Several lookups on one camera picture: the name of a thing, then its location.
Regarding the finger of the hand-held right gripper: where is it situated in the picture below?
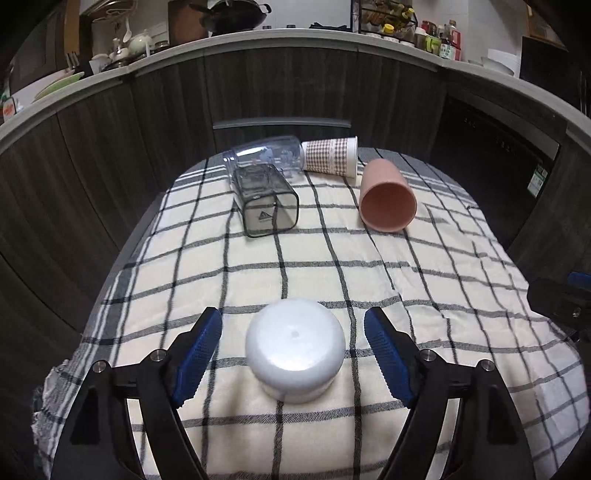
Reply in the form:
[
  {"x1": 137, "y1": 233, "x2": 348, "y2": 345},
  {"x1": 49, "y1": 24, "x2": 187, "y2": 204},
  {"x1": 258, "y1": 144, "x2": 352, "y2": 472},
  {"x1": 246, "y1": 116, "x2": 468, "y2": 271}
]
[{"x1": 527, "y1": 272, "x2": 591, "y2": 343}]

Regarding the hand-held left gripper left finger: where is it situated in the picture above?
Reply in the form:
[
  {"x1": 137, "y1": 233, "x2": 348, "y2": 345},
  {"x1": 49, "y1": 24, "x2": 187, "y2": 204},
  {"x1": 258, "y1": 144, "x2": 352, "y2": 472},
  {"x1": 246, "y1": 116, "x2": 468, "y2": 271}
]
[{"x1": 50, "y1": 307, "x2": 223, "y2": 480}]

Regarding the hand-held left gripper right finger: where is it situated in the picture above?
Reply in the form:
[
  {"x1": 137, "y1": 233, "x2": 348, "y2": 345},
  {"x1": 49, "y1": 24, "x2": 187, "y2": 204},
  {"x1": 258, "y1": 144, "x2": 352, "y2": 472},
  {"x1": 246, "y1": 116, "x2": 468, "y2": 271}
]
[{"x1": 364, "y1": 307, "x2": 537, "y2": 480}]

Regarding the white cup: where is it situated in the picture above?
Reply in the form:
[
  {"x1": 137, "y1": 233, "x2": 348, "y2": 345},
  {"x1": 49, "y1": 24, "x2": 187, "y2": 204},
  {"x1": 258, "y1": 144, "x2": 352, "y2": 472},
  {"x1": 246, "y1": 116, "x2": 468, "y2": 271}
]
[{"x1": 245, "y1": 298, "x2": 347, "y2": 404}]

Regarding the pink cup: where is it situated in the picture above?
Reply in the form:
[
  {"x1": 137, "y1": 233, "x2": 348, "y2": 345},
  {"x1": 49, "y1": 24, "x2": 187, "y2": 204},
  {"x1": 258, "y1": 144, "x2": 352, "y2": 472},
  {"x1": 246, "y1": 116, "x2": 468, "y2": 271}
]
[{"x1": 359, "y1": 159, "x2": 417, "y2": 232}]

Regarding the dark square transparent cup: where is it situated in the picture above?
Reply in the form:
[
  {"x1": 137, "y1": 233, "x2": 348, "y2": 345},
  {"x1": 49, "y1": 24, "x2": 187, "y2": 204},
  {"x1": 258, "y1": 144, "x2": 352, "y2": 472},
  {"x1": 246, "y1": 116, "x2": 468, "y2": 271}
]
[{"x1": 231, "y1": 164, "x2": 300, "y2": 238}]

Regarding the checkered paper cup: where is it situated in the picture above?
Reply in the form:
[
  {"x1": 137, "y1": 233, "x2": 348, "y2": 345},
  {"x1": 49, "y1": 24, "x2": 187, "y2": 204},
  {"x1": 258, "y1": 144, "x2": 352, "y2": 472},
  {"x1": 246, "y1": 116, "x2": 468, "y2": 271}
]
[{"x1": 302, "y1": 136, "x2": 359, "y2": 178}]

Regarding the checkered white tablecloth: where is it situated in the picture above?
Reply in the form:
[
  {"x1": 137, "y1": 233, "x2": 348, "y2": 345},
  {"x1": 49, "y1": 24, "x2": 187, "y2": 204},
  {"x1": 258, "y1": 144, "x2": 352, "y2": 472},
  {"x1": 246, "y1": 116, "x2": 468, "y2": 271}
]
[{"x1": 31, "y1": 148, "x2": 583, "y2": 480}]

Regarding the white bowl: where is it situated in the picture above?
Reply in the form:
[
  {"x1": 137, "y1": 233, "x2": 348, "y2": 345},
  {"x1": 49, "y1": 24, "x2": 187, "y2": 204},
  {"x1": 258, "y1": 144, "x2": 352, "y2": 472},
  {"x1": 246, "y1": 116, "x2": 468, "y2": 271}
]
[{"x1": 481, "y1": 48, "x2": 522, "y2": 77}]

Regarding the red label sauce bottle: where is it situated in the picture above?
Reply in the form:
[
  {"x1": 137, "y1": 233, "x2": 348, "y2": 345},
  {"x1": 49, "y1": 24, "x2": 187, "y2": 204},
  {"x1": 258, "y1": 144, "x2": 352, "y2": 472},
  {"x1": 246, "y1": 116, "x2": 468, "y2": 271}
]
[{"x1": 438, "y1": 20, "x2": 463, "y2": 62}]

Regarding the green plate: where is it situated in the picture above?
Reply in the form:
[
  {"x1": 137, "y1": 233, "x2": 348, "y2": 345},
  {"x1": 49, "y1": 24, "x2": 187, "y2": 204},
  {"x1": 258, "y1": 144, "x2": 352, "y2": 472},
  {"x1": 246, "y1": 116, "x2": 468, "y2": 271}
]
[{"x1": 33, "y1": 71, "x2": 86, "y2": 101}]

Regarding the white teapot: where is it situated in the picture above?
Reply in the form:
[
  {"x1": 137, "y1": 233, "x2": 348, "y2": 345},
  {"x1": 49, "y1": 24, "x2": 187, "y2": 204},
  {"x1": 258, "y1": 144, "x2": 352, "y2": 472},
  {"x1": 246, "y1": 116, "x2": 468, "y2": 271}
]
[{"x1": 124, "y1": 30, "x2": 153, "y2": 55}]

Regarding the black spice rack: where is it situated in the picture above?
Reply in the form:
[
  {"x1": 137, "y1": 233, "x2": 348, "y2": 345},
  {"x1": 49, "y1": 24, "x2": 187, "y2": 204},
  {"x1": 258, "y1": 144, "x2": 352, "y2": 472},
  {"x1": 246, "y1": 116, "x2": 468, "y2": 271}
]
[{"x1": 352, "y1": 0, "x2": 419, "y2": 41}]

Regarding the black wok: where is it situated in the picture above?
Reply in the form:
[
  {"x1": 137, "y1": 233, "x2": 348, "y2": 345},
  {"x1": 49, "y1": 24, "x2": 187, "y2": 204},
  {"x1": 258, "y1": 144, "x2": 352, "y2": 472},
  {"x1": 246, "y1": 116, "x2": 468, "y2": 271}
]
[{"x1": 188, "y1": 1, "x2": 272, "y2": 32}]

